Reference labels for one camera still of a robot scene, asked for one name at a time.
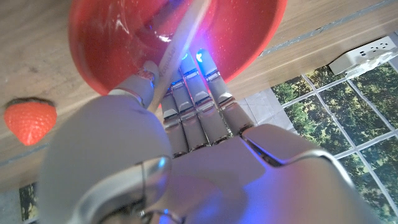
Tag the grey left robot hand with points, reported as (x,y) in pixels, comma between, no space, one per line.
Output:
(217,174)

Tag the wooden toothbrush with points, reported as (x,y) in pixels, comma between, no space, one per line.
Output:
(180,40)

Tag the red bowl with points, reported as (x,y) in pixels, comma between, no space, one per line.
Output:
(109,46)

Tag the printed window backdrop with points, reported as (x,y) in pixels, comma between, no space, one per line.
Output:
(342,118)

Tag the crumpled white tissue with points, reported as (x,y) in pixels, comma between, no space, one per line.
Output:
(370,64)

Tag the white power strip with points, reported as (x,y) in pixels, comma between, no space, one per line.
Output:
(367,51)

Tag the red toy strawberry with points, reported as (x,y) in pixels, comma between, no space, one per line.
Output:
(29,123)

